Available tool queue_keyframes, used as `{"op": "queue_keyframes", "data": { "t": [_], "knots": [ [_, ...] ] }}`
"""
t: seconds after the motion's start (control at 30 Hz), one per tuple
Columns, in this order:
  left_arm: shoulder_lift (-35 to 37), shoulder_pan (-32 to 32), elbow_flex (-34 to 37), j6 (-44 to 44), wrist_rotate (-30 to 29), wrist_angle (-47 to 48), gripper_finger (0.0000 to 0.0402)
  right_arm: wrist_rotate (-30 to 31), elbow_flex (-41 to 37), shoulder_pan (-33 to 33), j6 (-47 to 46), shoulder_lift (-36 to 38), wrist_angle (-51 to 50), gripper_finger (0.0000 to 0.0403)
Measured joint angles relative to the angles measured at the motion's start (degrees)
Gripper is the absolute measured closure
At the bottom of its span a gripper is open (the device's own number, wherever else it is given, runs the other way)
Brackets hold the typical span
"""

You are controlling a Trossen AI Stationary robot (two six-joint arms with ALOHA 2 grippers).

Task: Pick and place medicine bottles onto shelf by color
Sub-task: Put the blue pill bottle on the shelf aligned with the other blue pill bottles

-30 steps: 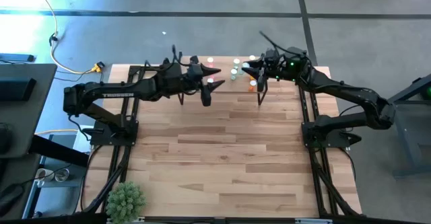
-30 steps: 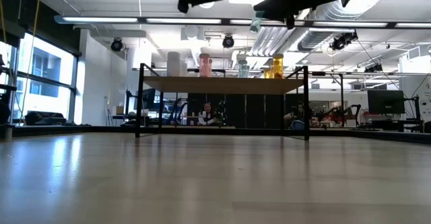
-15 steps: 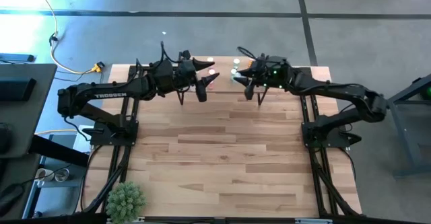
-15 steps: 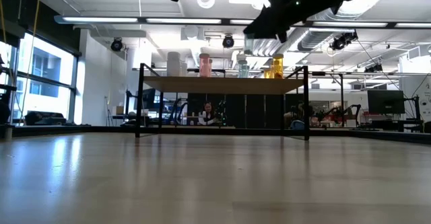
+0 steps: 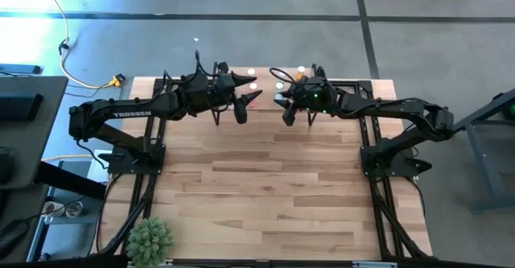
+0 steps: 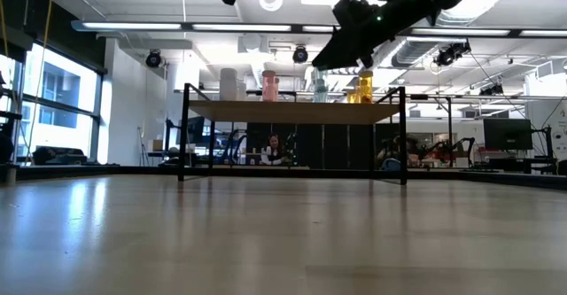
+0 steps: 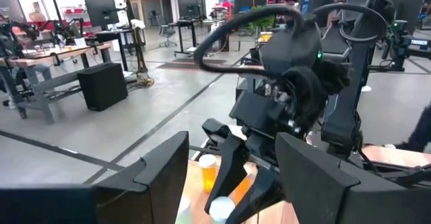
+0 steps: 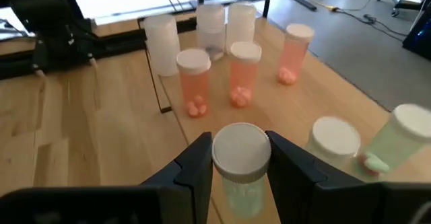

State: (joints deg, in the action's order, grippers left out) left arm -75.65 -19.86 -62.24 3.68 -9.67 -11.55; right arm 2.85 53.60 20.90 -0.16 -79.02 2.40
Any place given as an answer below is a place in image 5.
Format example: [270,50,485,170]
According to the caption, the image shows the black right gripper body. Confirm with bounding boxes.
[290,76,337,114]

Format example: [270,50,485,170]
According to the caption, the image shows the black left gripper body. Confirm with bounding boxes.
[180,71,238,114]

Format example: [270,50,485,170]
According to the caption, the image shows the green artificial plant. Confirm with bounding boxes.
[126,216,175,268]

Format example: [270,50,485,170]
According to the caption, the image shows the black metal beam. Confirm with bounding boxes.
[34,161,108,200]

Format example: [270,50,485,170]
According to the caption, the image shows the grey desk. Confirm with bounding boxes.
[0,76,70,192]

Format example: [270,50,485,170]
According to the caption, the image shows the glass cup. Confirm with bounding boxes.
[64,201,84,220]

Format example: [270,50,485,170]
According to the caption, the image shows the black rectangular device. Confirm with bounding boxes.
[0,92,44,122]

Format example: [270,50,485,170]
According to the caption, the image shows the black flat bar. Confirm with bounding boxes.
[0,63,43,76]

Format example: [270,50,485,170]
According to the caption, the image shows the white cup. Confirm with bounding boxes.
[42,200,65,221]

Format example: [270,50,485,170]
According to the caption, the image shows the wooden shelf black metal frame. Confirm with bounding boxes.
[211,61,323,127]

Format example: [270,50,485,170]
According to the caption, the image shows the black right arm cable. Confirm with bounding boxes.
[268,66,299,85]

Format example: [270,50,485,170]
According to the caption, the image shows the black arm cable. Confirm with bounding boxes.
[194,49,220,78]
[268,66,299,85]

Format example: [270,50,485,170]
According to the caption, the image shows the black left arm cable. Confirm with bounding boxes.
[194,49,220,78]

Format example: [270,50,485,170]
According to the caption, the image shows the black aluminium rig frame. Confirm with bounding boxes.
[96,76,434,268]

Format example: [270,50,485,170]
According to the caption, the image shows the yellow cable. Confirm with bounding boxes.
[37,0,126,90]

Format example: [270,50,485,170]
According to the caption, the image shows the blue-grey metal table frame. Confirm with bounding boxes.
[442,89,515,216]

